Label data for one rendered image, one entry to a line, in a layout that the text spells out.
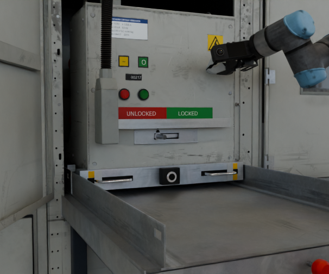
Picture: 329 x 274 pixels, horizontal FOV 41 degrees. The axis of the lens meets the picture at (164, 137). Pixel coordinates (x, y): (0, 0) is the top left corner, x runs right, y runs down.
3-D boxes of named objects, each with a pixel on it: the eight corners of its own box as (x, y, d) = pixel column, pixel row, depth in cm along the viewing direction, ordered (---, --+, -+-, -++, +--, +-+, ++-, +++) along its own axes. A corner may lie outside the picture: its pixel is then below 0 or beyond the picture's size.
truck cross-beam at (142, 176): (243, 180, 144) (243, 161, 144) (80, 192, 123) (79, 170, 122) (234, 178, 149) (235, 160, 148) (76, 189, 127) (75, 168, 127)
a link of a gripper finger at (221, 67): (219, 80, 141) (239, 70, 134) (205, 79, 137) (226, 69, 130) (216, 70, 141) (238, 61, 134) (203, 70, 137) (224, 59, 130)
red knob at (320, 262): (334, 279, 74) (334, 260, 74) (319, 282, 73) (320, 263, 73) (315, 271, 78) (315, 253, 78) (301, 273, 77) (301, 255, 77)
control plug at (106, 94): (119, 144, 116) (119, 77, 115) (101, 144, 114) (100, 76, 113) (111, 142, 123) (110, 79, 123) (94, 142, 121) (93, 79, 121)
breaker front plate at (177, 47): (235, 166, 143) (236, 18, 141) (89, 175, 124) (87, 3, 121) (233, 166, 144) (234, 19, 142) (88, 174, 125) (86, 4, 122)
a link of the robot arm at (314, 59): (340, 69, 118) (323, 32, 117) (319, 85, 111) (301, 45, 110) (316, 78, 124) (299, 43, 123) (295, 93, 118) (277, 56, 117)
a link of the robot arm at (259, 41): (267, 50, 116) (260, 22, 118) (254, 57, 120) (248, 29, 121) (284, 53, 121) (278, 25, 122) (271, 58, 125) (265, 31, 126)
